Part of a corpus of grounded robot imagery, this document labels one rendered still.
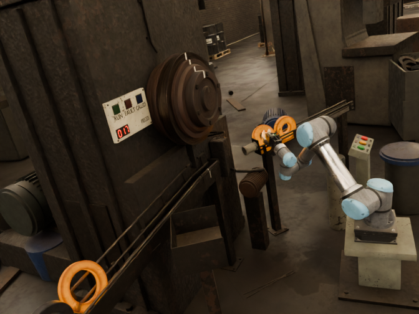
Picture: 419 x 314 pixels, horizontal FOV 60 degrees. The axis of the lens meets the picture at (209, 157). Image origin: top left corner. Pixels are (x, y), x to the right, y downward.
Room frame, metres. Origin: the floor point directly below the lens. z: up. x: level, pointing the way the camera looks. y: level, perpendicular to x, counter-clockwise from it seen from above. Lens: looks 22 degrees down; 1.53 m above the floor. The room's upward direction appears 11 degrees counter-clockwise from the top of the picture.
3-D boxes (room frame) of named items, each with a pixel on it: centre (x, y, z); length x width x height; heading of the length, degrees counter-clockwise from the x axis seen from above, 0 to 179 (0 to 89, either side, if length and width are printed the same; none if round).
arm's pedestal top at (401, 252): (1.56, -0.79, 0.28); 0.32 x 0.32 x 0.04; 65
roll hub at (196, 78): (1.82, -0.04, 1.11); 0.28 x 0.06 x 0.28; 147
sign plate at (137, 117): (1.64, 0.32, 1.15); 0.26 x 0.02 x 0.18; 147
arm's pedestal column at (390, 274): (1.56, -0.79, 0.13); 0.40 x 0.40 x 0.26; 65
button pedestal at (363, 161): (2.04, -0.94, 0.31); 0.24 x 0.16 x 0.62; 147
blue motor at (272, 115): (3.99, -0.82, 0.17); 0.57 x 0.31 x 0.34; 167
